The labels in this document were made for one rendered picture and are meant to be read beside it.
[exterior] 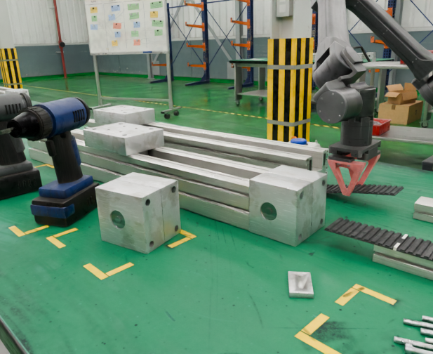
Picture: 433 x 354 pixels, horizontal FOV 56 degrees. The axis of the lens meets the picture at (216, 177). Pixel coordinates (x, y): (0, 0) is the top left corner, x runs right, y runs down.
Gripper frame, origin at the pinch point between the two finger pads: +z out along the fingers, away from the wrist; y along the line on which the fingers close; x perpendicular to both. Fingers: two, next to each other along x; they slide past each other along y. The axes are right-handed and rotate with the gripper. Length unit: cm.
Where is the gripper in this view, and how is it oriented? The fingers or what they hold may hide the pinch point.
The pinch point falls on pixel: (351, 187)
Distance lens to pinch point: 85.3
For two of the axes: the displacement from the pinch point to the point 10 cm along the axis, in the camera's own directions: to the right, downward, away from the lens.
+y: -6.5, 2.5, -7.1
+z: 0.3, 9.5, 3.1
